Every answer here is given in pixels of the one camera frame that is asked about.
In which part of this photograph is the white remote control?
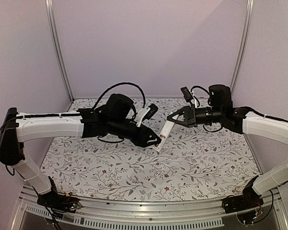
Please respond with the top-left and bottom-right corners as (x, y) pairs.
(153, 121), (175, 152)

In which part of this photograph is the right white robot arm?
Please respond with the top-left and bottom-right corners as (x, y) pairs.
(167, 84), (288, 209)

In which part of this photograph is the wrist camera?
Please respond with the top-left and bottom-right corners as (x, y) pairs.
(134, 104), (158, 127)
(180, 87), (200, 108)

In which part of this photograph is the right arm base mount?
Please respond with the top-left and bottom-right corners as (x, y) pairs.
(222, 195), (264, 214)

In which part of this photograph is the front aluminium rail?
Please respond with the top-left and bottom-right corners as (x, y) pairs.
(11, 185), (288, 230)

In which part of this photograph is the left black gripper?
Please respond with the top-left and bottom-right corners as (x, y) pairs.
(108, 117), (161, 147)

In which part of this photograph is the aluminium frame post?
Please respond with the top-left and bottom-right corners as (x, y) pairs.
(230, 0), (254, 94)
(45, 0), (74, 102)

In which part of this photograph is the floral table mat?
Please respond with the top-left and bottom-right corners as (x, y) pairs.
(39, 97), (264, 202)

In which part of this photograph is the right aluminium frame post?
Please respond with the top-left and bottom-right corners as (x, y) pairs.
(230, 0), (254, 94)

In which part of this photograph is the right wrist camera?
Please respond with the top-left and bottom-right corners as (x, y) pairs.
(180, 87), (200, 108)

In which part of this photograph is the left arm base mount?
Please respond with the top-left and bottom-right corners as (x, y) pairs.
(37, 191), (82, 213)

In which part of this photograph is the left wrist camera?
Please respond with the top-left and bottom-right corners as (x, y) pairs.
(134, 104), (158, 127)

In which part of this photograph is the left aluminium frame post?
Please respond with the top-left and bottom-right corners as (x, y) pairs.
(45, 0), (74, 102)

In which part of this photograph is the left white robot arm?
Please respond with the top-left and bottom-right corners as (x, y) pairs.
(0, 93), (161, 208)

